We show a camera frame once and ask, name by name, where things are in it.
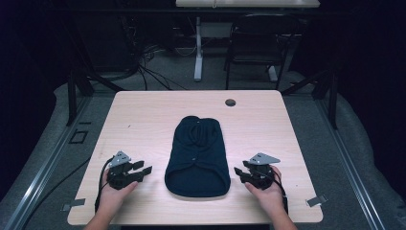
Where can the black metal stand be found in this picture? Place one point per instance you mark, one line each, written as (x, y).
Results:
(72, 96)
(333, 96)

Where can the grey tape strip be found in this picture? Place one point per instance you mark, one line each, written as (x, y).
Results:
(316, 200)
(75, 203)

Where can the white background desk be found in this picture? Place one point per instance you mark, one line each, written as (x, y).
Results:
(249, 3)

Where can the person's right hand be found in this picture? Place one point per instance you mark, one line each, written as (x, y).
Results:
(269, 198)

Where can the person's left hand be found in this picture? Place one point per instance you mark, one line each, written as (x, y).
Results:
(111, 198)

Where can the dark blue cloth garment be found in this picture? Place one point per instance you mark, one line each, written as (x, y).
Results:
(198, 163)

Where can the grey metal floor rail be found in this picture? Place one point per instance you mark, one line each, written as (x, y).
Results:
(41, 175)
(349, 166)

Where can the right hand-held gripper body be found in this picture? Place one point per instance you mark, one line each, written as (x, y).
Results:
(261, 177)

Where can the black folding chair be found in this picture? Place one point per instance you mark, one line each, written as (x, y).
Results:
(258, 38)

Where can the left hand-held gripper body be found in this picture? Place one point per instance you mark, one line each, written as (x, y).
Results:
(119, 174)

